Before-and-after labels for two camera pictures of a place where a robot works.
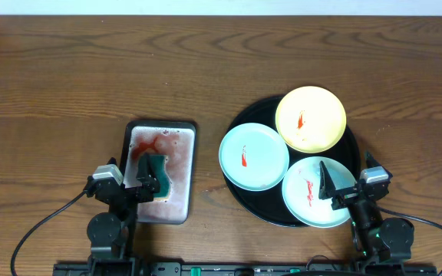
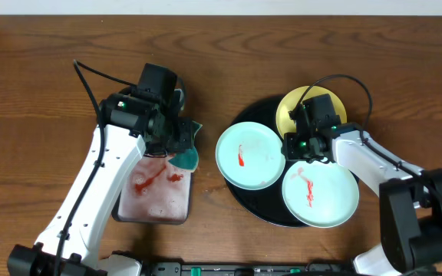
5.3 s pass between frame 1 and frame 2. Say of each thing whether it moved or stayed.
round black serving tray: stayed
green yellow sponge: moved
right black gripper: moved
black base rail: stayed
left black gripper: moved
